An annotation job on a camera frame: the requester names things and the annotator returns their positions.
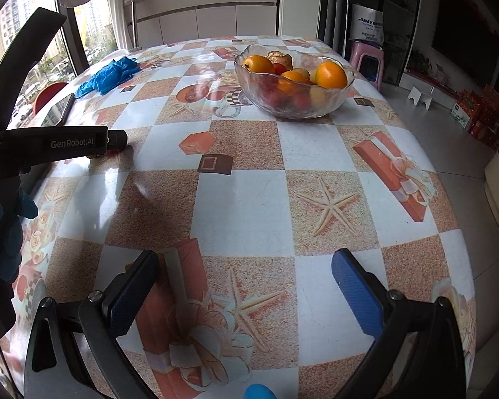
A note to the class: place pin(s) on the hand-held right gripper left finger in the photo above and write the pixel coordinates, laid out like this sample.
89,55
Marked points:
129,295

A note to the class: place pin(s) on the red chair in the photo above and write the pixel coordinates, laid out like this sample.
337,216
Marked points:
50,93

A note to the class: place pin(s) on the person's right hand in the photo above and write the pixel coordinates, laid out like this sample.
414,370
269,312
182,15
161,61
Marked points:
258,392

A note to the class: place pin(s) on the pink plastic stool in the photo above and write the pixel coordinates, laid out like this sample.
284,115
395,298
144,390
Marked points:
366,62

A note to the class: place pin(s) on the white paper bag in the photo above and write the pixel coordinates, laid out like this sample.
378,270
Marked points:
368,25

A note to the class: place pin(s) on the red tomato in bowl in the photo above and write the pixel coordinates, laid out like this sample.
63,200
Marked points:
279,69
301,100

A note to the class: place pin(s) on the tan fruit peel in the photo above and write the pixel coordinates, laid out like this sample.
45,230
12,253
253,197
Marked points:
279,57

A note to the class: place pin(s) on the orange in bowl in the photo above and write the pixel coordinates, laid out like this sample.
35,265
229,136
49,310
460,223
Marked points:
258,65
292,79
331,75

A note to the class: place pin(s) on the pale yellow fruit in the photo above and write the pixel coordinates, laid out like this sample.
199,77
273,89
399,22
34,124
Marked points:
320,96

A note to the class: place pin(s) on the stack of red boxes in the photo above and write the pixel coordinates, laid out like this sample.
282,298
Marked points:
484,114

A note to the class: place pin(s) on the dark window frame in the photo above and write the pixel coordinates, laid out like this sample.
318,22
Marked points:
77,41

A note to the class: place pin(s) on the dark wall television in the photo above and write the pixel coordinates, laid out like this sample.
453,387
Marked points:
465,29

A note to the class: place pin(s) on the white cabinet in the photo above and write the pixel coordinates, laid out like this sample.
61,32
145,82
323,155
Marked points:
208,12

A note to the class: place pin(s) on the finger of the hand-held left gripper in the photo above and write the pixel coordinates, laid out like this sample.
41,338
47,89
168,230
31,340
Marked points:
118,139

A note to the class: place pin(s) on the phone in red case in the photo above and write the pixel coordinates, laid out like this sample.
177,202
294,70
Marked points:
60,110

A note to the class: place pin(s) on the clear glass bowl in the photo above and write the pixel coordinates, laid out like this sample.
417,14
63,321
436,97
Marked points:
299,110

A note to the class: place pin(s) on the crumpled blue gloves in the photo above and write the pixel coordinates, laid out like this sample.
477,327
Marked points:
108,75

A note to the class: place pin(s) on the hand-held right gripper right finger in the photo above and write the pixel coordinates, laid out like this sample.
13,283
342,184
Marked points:
357,295

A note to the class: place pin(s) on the person's left hand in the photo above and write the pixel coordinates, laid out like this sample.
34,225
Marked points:
10,249

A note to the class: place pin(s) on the small white step stool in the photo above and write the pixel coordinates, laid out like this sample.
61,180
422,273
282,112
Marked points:
421,96

